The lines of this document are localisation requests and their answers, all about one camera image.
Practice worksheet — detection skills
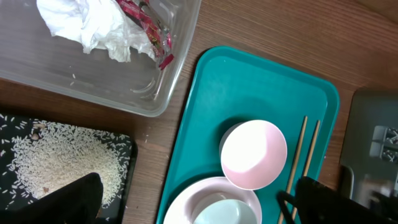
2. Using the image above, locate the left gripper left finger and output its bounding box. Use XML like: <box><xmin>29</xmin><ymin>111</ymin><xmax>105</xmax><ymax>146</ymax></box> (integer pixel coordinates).
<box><xmin>1</xmin><ymin>172</ymin><xmax>103</xmax><ymax>224</ymax></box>

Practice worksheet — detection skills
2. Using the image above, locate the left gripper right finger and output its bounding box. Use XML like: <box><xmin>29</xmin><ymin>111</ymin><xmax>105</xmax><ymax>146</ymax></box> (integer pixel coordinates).
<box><xmin>276</xmin><ymin>177</ymin><xmax>397</xmax><ymax>224</ymax></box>

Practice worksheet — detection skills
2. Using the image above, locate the white bowl with rice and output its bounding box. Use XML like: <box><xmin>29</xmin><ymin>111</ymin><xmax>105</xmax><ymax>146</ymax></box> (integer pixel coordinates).
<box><xmin>219</xmin><ymin>119</ymin><xmax>287</xmax><ymax>190</ymax></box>

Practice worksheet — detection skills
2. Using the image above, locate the grey bowl with brown scraps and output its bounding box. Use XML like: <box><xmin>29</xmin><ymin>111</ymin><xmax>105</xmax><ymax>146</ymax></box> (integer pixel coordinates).
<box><xmin>192</xmin><ymin>193</ymin><xmax>257</xmax><ymax>224</ymax></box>

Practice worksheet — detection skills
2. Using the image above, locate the red snack wrapper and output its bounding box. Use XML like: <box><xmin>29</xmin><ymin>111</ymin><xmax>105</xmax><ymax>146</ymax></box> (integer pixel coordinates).
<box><xmin>116</xmin><ymin>0</ymin><xmax>174</xmax><ymax>70</ymax></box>

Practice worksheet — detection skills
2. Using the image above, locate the grey dishwasher rack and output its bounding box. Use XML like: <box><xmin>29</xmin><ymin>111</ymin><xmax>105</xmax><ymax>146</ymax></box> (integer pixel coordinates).
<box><xmin>340</xmin><ymin>88</ymin><xmax>397</xmax><ymax>207</ymax></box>

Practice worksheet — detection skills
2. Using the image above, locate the clear plastic waste bin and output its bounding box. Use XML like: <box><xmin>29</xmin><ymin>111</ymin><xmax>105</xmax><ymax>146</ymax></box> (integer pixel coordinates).
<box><xmin>1</xmin><ymin>1</ymin><xmax>200</xmax><ymax>117</ymax></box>

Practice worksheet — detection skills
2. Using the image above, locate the wooden chopstick left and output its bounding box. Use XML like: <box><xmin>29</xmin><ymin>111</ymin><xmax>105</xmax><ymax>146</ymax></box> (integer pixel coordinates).
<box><xmin>277</xmin><ymin>115</ymin><xmax>309</xmax><ymax>224</ymax></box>

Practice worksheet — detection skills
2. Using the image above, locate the wooden chopstick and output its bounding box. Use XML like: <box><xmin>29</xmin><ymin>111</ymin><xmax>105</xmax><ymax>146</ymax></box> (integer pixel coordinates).
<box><xmin>290</xmin><ymin>120</ymin><xmax>320</xmax><ymax>194</ymax></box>
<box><xmin>277</xmin><ymin>115</ymin><xmax>309</xmax><ymax>224</ymax></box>

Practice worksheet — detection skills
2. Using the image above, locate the black rectangular tray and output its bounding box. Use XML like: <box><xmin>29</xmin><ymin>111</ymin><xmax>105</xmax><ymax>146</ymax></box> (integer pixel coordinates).
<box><xmin>0</xmin><ymin>112</ymin><xmax>139</xmax><ymax>224</ymax></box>

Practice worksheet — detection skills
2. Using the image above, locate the pile of rice grains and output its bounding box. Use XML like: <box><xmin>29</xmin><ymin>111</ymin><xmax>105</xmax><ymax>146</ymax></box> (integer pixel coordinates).
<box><xmin>0</xmin><ymin>113</ymin><xmax>133</xmax><ymax>209</ymax></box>

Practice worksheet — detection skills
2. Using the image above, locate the wooden chopstick right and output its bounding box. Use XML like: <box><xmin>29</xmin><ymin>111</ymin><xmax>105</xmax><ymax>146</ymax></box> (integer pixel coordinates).
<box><xmin>290</xmin><ymin>120</ymin><xmax>320</xmax><ymax>194</ymax></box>

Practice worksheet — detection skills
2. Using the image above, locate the white round plate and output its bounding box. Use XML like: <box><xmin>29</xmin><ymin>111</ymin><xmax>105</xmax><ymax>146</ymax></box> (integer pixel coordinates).
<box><xmin>157</xmin><ymin>177</ymin><xmax>262</xmax><ymax>223</ymax></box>

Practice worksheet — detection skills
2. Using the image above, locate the teal serving tray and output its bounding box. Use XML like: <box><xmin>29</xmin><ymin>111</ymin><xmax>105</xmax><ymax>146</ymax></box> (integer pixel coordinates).
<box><xmin>157</xmin><ymin>47</ymin><xmax>340</xmax><ymax>223</ymax></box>

